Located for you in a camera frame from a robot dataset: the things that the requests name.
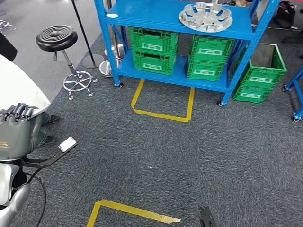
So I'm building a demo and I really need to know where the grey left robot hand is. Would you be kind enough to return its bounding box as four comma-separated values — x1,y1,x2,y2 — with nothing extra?
0,103,46,161

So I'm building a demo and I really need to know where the white plastic cover part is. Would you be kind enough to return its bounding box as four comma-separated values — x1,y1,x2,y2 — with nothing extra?
0,53,51,119

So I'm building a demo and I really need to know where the blue metal shelf rack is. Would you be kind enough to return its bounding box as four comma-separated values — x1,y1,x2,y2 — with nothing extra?
94,0,281,107
282,67,303,123

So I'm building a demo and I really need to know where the black flat board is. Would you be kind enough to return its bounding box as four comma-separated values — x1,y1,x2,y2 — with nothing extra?
0,31,18,62

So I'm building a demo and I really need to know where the black round stool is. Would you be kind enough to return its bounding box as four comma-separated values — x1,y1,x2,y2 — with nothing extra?
36,25,98,101

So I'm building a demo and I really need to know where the chrome stool base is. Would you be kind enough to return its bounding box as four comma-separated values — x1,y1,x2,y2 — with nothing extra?
0,19,17,32

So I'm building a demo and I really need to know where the green plastic crate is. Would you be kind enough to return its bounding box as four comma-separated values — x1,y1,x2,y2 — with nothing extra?
232,84,273,105
128,27,179,57
186,59,225,82
131,52,177,76
189,34,236,64
239,43,287,90

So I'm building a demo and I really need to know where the grey wheel hubcap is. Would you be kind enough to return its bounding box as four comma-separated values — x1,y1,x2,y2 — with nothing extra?
178,2,233,33

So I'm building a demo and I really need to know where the black left camera bracket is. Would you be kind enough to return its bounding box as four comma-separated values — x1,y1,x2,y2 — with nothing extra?
20,145,72,170

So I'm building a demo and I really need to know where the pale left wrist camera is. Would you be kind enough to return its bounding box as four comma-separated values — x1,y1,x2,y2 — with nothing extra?
58,136,78,153

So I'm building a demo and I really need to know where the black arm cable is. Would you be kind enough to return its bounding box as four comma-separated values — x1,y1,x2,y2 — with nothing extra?
23,171,47,227

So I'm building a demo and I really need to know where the dark stanchion post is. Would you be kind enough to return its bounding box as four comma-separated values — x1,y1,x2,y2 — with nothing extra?
71,0,105,69

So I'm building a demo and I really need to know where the chrome stanchion post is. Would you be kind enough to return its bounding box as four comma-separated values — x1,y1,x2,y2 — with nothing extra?
99,0,125,78

